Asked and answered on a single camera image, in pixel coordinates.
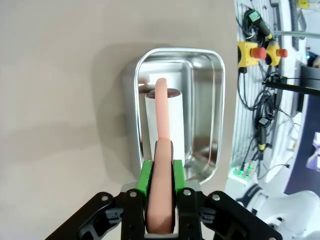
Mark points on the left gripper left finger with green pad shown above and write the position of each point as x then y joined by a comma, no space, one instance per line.
112,215

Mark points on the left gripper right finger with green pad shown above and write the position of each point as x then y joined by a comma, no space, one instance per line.
215,215

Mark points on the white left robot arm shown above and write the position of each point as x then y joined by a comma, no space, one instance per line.
287,215

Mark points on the white box with green lights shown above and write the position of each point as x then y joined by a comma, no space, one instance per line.
241,172

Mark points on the dark monitor screen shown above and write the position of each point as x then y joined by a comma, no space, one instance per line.
302,150

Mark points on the stainless steel rectangular container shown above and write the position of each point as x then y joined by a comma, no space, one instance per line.
202,100

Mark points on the yellow emergency stop button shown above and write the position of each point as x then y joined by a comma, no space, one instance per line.
246,53
273,52

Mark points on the black plug with green label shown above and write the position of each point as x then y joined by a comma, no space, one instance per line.
257,21

